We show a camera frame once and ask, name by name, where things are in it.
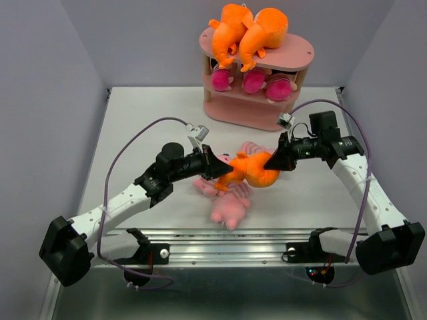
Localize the pink plush with face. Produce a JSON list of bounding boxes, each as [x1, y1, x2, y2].
[[192, 153, 234, 197]]

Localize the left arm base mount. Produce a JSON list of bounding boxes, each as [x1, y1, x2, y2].
[[100, 228, 173, 291]]

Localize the pink three-tier shelf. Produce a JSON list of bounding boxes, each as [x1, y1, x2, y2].
[[199, 27, 315, 131]]

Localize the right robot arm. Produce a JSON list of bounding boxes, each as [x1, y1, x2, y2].
[[264, 111, 426, 275]]

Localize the orange shark plush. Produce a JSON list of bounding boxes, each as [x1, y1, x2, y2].
[[208, 3, 253, 69], [239, 7, 289, 73]]

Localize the pink striped plush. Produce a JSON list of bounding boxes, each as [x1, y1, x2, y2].
[[239, 141, 276, 155], [210, 182, 252, 230]]

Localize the boy doll pink pants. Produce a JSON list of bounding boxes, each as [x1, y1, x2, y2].
[[266, 71, 298, 103], [242, 67, 272, 94], [211, 65, 234, 92]]

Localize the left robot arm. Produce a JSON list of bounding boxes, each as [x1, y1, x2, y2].
[[39, 143, 233, 287]]

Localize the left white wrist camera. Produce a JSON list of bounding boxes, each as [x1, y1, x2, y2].
[[185, 123, 209, 151]]

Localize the aluminium rail frame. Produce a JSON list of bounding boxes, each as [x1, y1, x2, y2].
[[41, 87, 425, 319]]

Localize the plain orange plush toy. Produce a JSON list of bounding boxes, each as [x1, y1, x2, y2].
[[214, 151, 280, 192]]

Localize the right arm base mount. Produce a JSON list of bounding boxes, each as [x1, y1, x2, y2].
[[282, 227, 344, 287]]

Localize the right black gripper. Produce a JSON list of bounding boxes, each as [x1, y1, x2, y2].
[[262, 131, 322, 171]]

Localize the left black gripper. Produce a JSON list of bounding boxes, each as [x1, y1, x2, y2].
[[169, 144, 233, 183]]

